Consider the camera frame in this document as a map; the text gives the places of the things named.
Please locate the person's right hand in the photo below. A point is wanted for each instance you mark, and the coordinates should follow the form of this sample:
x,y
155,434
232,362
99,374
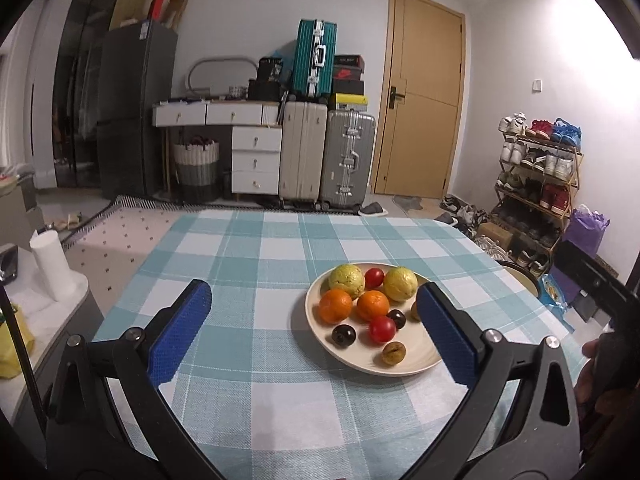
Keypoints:
x,y
591,349

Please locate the teal white checked tablecloth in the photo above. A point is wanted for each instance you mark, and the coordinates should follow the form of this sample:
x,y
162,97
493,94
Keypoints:
x,y
260,270

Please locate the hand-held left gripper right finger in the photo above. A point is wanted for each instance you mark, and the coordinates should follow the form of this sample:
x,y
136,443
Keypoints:
x,y
445,335

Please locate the shoe rack with shoes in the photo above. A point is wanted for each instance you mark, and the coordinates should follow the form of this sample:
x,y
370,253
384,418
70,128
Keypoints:
x,y
542,165

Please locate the yellow shoe box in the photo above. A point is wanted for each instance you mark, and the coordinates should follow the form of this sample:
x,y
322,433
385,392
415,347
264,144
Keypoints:
x,y
350,101

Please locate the beige suitcase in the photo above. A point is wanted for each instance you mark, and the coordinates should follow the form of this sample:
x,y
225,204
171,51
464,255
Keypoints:
x,y
302,152

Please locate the purple gift bag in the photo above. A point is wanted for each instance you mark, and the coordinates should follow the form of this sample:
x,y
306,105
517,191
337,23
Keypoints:
x,y
587,230

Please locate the grey slipper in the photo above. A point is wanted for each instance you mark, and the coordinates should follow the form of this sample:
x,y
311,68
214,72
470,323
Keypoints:
x,y
372,209

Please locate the dark grey refrigerator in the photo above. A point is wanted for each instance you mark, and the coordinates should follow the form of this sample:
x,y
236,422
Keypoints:
x,y
135,110

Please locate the dark glass-door cabinet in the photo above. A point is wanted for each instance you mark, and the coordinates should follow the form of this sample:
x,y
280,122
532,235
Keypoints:
x,y
75,85

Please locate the white grey side cabinet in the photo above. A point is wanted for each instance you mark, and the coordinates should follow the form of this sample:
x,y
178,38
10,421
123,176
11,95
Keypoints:
x,y
50,320

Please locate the pair of tan slippers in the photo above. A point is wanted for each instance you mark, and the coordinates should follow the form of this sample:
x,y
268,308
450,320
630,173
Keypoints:
x,y
67,221

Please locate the cream round plate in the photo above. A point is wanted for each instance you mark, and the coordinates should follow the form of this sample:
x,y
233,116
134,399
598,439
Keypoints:
x,y
320,332

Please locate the brown cardboard box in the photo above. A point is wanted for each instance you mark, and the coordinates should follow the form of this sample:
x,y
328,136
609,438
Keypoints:
x,y
495,234

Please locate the yellow guava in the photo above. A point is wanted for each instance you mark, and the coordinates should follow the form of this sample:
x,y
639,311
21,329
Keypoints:
x,y
346,281
400,283

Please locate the dark purple plum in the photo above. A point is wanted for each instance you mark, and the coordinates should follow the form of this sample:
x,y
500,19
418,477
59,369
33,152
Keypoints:
x,y
397,318
344,334

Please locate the metal shoe rack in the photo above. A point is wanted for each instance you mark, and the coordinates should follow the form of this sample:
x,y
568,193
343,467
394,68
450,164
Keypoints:
x,y
575,152

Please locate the red tomato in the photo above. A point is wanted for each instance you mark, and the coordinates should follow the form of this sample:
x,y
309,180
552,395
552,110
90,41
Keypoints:
x,y
383,329
374,277

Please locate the blue snack bag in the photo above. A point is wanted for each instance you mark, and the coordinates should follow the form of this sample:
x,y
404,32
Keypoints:
x,y
555,292

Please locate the yellow-brown plum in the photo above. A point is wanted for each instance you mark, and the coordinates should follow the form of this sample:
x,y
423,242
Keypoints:
x,y
393,354
415,310

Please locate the red black shoe box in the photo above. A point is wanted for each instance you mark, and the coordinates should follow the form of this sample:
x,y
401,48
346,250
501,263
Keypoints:
x,y
347,74

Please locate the wooden door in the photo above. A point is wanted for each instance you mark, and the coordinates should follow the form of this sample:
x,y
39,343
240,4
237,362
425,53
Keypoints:
x,y
422,95

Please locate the oval mirror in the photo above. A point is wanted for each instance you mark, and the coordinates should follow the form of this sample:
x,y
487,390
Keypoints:
x,y
220,77

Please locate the woven laundry basket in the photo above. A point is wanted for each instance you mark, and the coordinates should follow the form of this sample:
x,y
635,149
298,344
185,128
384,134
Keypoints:
x,y
196,167

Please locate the silver suitcase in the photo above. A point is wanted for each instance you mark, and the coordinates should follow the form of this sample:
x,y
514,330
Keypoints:
x,y
347,160

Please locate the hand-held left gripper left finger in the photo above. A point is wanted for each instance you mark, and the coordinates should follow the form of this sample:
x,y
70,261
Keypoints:
x,y
182,330

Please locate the orange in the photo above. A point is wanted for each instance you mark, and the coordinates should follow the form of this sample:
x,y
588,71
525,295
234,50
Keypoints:
x,y
372,306
336,306

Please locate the white paper towel roll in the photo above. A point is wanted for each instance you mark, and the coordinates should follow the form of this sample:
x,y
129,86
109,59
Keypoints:
x,y
50,265

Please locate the yellow bag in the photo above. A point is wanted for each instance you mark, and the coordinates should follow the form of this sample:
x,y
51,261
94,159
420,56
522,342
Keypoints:
x,y
12,345

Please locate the teal suitcase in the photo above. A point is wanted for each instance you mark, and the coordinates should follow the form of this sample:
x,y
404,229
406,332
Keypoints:
x,y
314,57

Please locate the white drawer dresser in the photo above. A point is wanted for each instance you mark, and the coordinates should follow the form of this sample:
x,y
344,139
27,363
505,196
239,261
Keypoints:
x,y
255,160

